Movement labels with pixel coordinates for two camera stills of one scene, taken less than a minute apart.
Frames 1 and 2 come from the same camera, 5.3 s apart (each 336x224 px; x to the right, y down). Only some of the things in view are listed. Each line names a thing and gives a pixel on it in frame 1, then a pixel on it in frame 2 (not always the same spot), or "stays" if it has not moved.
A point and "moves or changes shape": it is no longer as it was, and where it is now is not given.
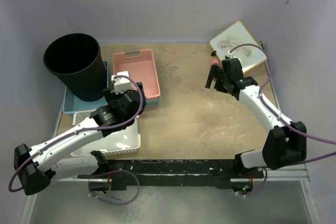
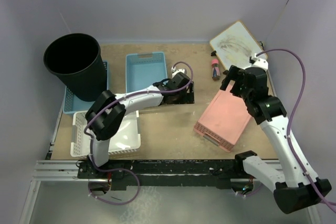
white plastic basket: (124, 139) stays
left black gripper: (113, 97) to (187, 98)
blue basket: (72, 104) stays
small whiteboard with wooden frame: (235, 35) stays
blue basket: (153, 102) moves or changes shape
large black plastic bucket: (77, 59) stays
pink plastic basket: (142, 68) to (224, 120)
